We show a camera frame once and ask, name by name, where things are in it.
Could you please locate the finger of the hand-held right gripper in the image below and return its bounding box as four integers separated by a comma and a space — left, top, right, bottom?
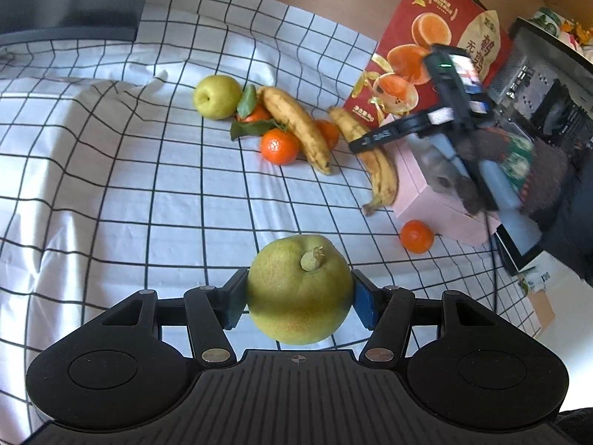
348, 109, 443, 155

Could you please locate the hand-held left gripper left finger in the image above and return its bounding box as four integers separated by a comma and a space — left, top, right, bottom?
99, 268, 251, 369

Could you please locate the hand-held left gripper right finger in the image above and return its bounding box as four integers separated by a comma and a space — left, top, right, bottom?
351, 269, 498, 368

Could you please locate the ripe yellow banana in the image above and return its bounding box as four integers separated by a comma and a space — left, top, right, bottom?
257, 86, 333, 176
329, 106, 399, 217

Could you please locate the orange tangerine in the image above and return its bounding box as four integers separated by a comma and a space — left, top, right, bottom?
401, 219, 435, 255
315, 119, 341, 149
260, 129, 301, 166

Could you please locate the green pear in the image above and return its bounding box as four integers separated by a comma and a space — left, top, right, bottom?
247, 235, 355, 346
193, 75, 244, 120

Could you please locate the pink cardboard box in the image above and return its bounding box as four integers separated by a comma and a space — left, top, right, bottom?
391, 136, 503, 246

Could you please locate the tangerine with leaves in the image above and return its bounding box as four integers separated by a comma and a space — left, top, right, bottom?
230, 84, 279, 141

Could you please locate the person's right forearm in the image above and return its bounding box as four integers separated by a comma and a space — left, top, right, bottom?
468, 127, 577, 233

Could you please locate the person's right hand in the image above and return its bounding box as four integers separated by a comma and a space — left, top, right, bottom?
417, 141, 486, 216

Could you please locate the red snack bag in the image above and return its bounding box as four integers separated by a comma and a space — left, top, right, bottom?
344, 0, 515, 127

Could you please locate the glass sided computer case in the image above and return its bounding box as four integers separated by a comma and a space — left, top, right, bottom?
488, 16, 593, 283

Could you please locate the green patterned cup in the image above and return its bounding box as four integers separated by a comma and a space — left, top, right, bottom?
530, 7, 563, 33

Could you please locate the yellow flower plant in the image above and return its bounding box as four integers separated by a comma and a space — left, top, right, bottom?
560, 19, 593, 52

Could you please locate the brown cardboard box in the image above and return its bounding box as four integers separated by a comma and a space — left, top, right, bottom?
516, 264, 557, 339

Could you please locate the white checked tablecloth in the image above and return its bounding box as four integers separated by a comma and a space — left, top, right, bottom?
0, 0, 524, 445

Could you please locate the dark monitor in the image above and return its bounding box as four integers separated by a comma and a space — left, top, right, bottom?
0, 0, 156, 42

